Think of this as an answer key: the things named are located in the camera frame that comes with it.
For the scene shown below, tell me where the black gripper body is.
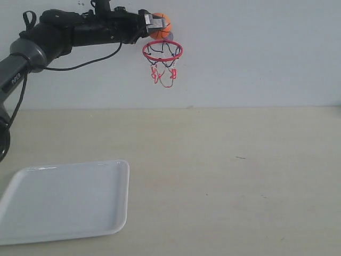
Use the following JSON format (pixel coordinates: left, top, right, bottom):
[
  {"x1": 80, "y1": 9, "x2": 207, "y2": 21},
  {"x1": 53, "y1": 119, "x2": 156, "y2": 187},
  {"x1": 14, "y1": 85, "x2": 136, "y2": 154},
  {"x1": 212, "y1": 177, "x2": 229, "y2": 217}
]
[{"x1": 90, "y1": 0, "x2": 152, "y2": 44}]

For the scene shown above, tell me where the small orange basketball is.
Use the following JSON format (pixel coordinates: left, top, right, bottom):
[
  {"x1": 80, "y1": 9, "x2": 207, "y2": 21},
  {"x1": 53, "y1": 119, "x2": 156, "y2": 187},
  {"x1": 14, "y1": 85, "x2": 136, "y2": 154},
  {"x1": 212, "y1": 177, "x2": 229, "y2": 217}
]
[{"x1": 150, "y1": 13, "x2": 172, "y2": 40}]

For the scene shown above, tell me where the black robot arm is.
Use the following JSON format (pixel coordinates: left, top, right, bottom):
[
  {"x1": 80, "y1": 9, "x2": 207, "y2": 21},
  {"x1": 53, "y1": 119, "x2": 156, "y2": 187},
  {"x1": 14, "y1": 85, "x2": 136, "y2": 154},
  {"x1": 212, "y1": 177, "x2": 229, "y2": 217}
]
[{"x1": 1, "y1": 1, "x2": 167, "y2": 159}]

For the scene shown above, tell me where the red mini basketball hoop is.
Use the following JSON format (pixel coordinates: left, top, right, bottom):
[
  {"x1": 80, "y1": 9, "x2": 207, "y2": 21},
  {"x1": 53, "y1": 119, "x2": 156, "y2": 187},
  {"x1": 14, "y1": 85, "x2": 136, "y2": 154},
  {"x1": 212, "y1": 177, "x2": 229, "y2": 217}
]
[{"x1": 142, "y1": 39, "x2": 184, "y2": 89}]

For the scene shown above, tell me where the clear suction cup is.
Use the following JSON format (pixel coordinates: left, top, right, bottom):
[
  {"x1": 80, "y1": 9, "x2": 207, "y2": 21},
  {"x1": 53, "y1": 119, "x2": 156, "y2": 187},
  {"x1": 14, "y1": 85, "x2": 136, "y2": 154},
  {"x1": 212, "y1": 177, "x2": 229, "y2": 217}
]
[{"x1": 163, "y1": 32, "x2": 174, "y2": 41}]

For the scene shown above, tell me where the white plastic tray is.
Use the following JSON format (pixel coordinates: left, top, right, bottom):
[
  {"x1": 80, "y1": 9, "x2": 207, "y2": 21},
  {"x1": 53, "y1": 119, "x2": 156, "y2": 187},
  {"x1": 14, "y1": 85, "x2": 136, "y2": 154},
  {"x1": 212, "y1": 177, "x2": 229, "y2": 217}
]
[{"x1": 1, "y1": 159, "x2": 130, "y2": 245}]

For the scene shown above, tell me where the black cable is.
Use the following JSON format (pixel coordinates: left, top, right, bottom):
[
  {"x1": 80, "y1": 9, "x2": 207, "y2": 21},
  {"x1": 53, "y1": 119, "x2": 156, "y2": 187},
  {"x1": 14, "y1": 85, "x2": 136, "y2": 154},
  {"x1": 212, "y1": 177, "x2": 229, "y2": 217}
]
[{"x1": 44, "y1": 41, "x2": 123, "y2": 71}]

